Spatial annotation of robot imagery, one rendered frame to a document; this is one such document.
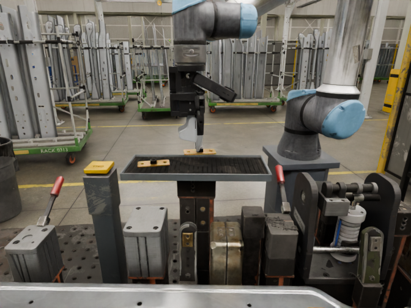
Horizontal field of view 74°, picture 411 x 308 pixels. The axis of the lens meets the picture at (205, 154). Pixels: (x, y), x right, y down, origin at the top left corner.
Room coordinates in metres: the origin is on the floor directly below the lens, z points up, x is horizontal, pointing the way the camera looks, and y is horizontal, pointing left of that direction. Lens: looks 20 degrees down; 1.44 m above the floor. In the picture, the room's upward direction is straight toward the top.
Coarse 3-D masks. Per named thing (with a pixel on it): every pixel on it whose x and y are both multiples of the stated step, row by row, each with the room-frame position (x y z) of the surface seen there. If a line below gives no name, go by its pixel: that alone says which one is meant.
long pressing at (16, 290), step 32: (0, 288) 0.42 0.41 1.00; (32, 288) 0.42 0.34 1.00; (64, 288) 0.42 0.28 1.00; (96, 288) 0.42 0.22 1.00; (128, 288) 0.42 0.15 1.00; (160, 288) 0.41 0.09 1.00; (192, 288) 0.41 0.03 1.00; (224, 288) 0.41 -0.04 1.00; (256, 288) 0.41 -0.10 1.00; (288, 288) 0.41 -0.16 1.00
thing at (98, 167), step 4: (92, 164) 0.68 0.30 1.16; (96, 164) 0.68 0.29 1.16; (100, 164) 0.68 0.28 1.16; (104, 164) 0.68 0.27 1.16; (108, 164) 0.68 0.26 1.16; (112, 164) 0.69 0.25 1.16; (88, 168) 0.65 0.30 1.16; (92, 168) 0.65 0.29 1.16; (96, 168) 0.65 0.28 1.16; (100, 168) 0.65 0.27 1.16; (104, 168) 0.65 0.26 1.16; (108, 168) 0.66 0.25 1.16; (84, 172) 0.64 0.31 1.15; (88, 172) 0.64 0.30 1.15; (92, 172) 0.64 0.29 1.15; (96, 172) 0.64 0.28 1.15; (100, 172) 0.64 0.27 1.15; (104, 172) 0.64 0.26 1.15
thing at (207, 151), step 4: (200, 148) 0.67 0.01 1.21; (208, 148) 0.70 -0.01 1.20; (212, 148) 0.70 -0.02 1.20; (184, 152) 0.67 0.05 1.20; (188, 152) 0.67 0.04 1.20; (192, 152) 0.67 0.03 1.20; (196, 152) 0.67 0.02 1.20; (200, 152) 0.67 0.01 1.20; (204, 152) 0.67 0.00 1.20; (208, 152) 0.67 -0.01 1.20; (212, 152) 0.67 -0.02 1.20; (216, 152) 0.67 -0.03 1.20
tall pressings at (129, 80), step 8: (128, 48) 9.58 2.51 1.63; (88, 56) 9.07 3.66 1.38; (112, 56) 9.48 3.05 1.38; (120, 56) 9.53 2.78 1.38; (128, 56) 9.51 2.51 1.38; (88, 64) 9.04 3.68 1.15; (112, 64) 9.44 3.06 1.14; (120, 64) 9.48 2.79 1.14; (128, 64) 9.47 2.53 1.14; (88, 72) 9.01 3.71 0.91; (112, 72) 9.37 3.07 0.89; (128, 72) 9.45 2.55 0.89; (88, 80) 8.99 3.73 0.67; (112, 80) 9.16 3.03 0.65; (128, 80) 9.44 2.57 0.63; (88, 88) 8.97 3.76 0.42; (112, 88) 9.09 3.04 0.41; (120, 88) 9.37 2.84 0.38; (128, 88) 9.41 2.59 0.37
